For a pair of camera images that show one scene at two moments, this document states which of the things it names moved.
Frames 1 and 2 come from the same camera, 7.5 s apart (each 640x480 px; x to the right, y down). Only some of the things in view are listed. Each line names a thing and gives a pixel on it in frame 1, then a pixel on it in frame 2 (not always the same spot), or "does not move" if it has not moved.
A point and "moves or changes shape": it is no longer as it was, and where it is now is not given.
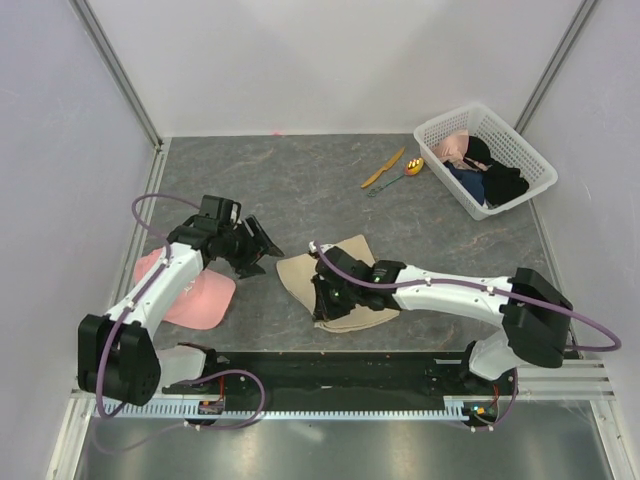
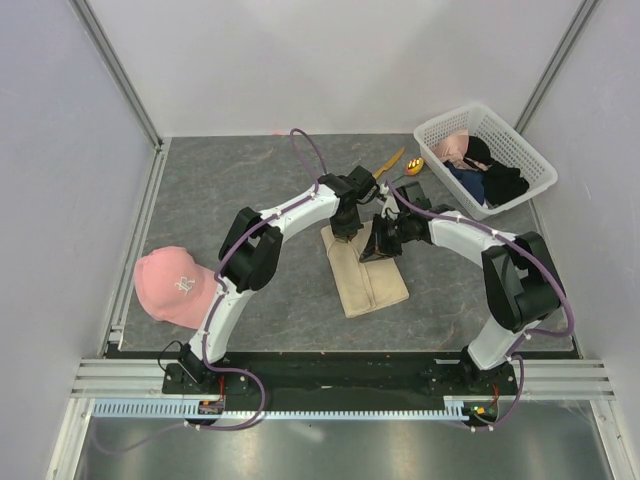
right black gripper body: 334,302 -> 391,234
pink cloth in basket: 453,146 does not move
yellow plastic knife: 388,166 does not move
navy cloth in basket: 472,181 does not move
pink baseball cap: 206,301 does not move
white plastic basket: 482,161 does not move
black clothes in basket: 501,182 does not move
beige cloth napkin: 297,272 moves or changes shape
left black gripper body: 239,248 -> 345,226
